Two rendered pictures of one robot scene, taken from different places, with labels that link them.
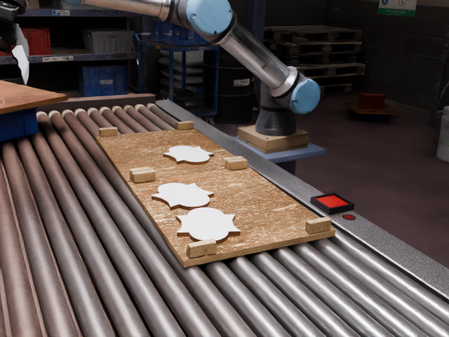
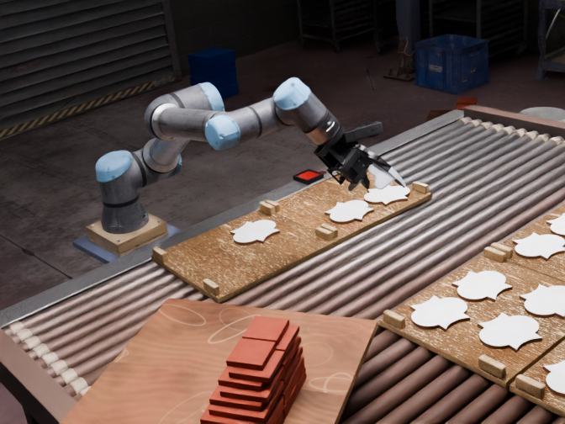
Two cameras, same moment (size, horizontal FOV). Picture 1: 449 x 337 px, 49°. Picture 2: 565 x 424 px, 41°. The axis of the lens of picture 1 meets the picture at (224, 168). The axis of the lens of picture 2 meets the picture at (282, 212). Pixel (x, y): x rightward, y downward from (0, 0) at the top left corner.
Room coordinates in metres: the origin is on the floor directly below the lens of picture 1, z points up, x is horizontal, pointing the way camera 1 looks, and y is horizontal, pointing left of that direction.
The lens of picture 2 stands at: (1.65, 2.12, 1.95)
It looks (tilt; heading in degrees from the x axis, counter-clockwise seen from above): 25 degrees down; 260
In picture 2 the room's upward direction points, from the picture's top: 7 degrees counter-clockwise
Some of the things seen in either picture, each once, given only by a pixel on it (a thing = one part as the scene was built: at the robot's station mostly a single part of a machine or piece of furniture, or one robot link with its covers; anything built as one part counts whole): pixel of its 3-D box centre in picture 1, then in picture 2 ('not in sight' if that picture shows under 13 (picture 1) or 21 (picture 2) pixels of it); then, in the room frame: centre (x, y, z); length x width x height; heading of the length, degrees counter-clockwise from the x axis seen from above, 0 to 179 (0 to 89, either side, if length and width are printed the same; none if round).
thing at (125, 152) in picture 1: (166, 152); (243, 250); (1.43, 0.18, 0.93); 0.41 x 0.35 x 0.02; 25
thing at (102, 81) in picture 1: (102, 79); not in sight; (5.63, 1.45, 0.32); 0.50 x 0.41 x 0.37; 117
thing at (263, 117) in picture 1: (276, 117); (123, 209); (1.75, -0.18, 0.97); 0.15 x 0.15 x 0.10
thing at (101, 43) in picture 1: (107, 40); not in sight; (5.63, 1.36, 0.76); 0.50 x 0.36 x 0.24; 127
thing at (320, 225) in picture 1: (318, 225); not in sight; (0.94, -0.20, 0.95); 0.06 x 0.02 x 0.03; 116
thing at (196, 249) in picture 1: (202, 248); (420, 187); (0.82, 0.04, 0.95); 0.06 x 0.02 x 0.03; 116
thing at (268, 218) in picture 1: (222, 206); (346, 202); (1.06, 0.00, 0.93); 0.41 x 0.35 x 0.02; 26
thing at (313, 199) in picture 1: (332, 203); (308, 177); (1.11, -0.27, 0.92); 0.08 x 0.08 x 0.02; 28
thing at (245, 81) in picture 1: (228, 77); not in sight; (5.40, -0.01, 0.44); 0.59 x 0.59 x 0.88
